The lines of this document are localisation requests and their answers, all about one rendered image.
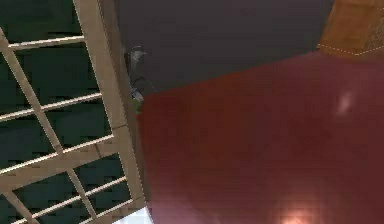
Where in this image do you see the beige framed window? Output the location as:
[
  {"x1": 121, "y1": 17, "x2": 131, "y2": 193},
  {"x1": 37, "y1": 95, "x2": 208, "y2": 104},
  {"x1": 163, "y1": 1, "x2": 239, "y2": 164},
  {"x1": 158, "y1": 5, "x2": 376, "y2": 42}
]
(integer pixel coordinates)
[{"x1": 0, "y1": 0, "x2": 149, "y2": 224}]

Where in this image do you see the orange wooden cabinet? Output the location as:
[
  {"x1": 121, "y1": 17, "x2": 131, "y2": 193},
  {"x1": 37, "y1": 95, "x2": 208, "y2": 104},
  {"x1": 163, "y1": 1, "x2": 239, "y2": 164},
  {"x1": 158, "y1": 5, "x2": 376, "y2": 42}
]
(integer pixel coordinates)
[{"x1": 316, "y1": 0, "x2": 384, "y2": 60}]

